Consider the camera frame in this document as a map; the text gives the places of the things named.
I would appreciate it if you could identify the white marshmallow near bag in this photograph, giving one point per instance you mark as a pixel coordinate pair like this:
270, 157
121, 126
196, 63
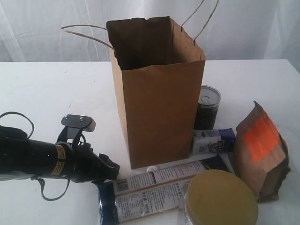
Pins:
152, 169

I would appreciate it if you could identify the small blue white packet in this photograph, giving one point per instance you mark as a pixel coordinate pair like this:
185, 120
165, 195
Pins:
213, 141

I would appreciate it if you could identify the blue noodle packet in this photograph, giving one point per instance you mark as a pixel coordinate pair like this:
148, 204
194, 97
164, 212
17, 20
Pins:
145, 194

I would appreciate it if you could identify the brown pouch orange label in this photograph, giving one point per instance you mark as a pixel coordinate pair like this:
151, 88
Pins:
260, 155

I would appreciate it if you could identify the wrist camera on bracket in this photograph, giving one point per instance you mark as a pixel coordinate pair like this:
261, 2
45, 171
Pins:
74, 126

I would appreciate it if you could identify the dark flat packet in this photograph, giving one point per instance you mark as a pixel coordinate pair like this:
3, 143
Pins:
215, 162

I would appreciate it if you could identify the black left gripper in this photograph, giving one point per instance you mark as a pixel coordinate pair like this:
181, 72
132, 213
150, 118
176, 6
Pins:
81, 164

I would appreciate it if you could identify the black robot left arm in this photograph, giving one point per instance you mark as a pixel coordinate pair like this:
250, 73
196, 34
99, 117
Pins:
22, 158

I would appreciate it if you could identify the dark can silver lid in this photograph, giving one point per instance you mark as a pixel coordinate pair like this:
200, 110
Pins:
207, 108

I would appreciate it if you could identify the brown paper bag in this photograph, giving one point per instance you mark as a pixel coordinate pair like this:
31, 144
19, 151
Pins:
157, 71

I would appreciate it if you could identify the plastic jar gold lid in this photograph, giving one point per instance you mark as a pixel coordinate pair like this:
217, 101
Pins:
216, 197

